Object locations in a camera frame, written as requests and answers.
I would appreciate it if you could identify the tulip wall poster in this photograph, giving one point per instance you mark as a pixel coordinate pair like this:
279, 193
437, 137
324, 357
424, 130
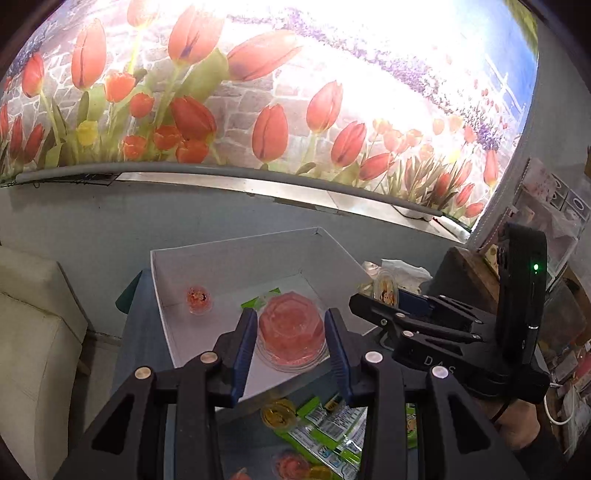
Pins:
277, 83

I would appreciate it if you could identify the floral box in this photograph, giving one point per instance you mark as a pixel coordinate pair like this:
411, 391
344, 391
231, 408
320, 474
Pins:
538, 177

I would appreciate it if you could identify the blue table cloth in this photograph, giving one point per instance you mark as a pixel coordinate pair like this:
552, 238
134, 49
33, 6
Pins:
143, 332

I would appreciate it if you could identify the small pink jelly cup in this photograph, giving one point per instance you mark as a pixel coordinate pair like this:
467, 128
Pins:
199, 300
240, 475
291, 464

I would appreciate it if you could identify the white sofa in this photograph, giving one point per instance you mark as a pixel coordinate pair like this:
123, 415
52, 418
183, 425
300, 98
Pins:
32, 346

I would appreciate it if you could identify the small drawer unit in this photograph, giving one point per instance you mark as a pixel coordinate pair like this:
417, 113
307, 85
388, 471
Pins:
572, 201

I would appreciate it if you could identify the clear storage box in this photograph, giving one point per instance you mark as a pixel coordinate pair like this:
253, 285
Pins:
561, 244

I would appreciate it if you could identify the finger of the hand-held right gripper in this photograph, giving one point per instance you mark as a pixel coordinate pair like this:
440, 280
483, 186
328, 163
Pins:
415, 300
369, 304

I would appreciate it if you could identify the yellow jelly cup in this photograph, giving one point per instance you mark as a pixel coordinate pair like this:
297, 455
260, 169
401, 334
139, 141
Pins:
278, 414
385, 288
321, 473

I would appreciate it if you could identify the large pink jelly cup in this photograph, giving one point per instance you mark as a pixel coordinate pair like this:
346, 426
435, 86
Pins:
288, 330

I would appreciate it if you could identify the wooden shelf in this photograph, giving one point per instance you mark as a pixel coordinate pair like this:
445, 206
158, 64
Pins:
466, 281

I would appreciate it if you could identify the white tissue pack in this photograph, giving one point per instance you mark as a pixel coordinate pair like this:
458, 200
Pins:
401, 272

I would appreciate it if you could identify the white cardboard box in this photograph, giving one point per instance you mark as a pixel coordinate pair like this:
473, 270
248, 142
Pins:
194, 263

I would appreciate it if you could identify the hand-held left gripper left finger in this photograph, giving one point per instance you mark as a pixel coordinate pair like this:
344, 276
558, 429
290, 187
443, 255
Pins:
244, 353

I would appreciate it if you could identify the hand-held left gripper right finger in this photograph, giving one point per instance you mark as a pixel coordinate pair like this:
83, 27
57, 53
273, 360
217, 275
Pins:
334, 355

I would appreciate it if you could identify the person's right forearm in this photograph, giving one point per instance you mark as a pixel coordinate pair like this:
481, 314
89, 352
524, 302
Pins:
517, 427

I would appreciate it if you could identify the grey pipe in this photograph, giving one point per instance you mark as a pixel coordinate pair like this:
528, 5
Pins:
207, 170

